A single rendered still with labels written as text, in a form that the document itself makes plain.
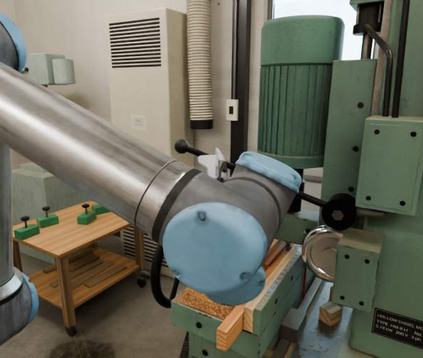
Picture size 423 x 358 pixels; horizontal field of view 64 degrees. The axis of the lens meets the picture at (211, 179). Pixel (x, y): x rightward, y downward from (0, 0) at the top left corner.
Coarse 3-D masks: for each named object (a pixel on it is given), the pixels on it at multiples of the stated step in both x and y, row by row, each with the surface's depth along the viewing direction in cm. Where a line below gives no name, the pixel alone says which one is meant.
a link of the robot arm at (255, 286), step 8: (256, 272) 46; (264, 272) 48; (256, 280) 47; (264, 280) 48; (240, 288) 47; (248, 288) 48; (256, 288) 48; (208, 296) 48; (216, 296) 48; (224, 296) 48; (232, 296) 48; (240, 296) 48; (248, 296) 48; (256, 296) 49; (224, 304) 49; (232, 304) 49; (240, 304) 49
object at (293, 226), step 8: (288, 216) 82; (296, 216) 82; (304, 216) 82; (312, 216) 82; (288, 224) 82; (296, 224) 81; (304, 224) 80; (312, 224) 79; (280, 232) 84; (288, 232) 83; (296, 232) 82; (288, 240) 83; (296, 240) 82
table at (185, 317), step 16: (176, 304) 73; (288, 304) 78; (176, 320) 74; (192, 320) 72; (208, 320) 69; (272, 320) 69; (208, 336) 70; (240, 336) 66; (256, 336) 64; (272, 336) 70; (240, 352) 67; (256, 352) 65
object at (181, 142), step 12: (180, 144) 79; (228, 168) 75; (300, 192) 68; (324, 204) 65; (336, 204) 62; (348, 204) 61; (324, 216) 64; (336, 216) 63; (348, 216) 62; (360, 216) 63; (372, 216) 61; (384, 216) 60; (336, 228) 63
